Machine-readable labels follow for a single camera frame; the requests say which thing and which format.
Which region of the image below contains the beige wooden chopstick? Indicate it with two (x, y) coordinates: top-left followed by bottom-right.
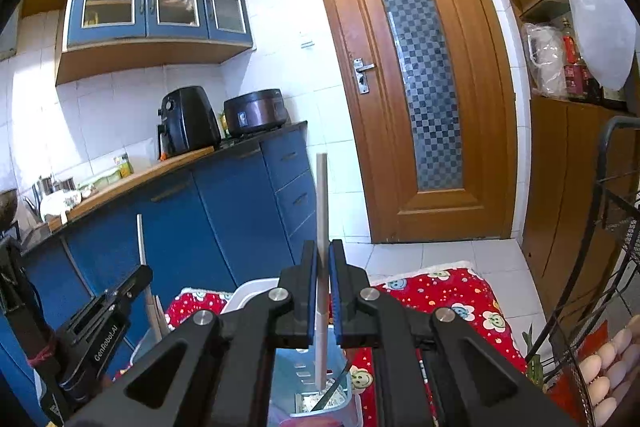
(136, 213), (164, 343)

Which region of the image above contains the grey chopstick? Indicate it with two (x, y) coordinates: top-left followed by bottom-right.
(314, 153), (330, 391)

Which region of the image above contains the light blue utensil holder box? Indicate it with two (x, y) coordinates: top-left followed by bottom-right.
(267, 343), (363, 426)

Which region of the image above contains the red smiley flower tablecloth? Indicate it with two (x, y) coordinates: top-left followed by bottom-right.
(164, 267), (528, 427)

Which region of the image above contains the white plastic basket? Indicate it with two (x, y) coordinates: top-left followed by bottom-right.
(221, 277), (279, 314)

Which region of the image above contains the blue base cabinet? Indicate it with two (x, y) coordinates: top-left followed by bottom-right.
(0, 120), (318, 427)

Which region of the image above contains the white egg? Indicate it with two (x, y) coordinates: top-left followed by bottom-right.
(587, 376), (611, 407)
(592, 397), (617, 427)
(579, 353), (602, 384)

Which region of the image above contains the steel wok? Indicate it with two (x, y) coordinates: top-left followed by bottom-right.
(0, 188), (17, 232)

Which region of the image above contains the black air fryer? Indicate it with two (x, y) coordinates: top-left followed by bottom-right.
(157, 86), (221, 157)

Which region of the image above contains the dark rice cooker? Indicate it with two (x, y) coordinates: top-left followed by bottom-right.
(224, 89), (288, 138)

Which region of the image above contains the brown wooden shelf cabinet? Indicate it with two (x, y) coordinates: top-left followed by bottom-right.
(464, 0), (640, 323)

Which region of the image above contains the brown wooden door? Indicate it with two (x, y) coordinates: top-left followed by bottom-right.
(323, 0), (516, 243)

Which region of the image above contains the white plastic bag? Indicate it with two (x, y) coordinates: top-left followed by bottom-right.
(570, 0), (638, 91)

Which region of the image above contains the black wire trolley rack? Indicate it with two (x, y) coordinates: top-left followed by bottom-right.
(523, 103), (639, 426)

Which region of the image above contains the silver door handle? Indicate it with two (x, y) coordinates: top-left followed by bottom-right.
(352, 58), (375, 94)

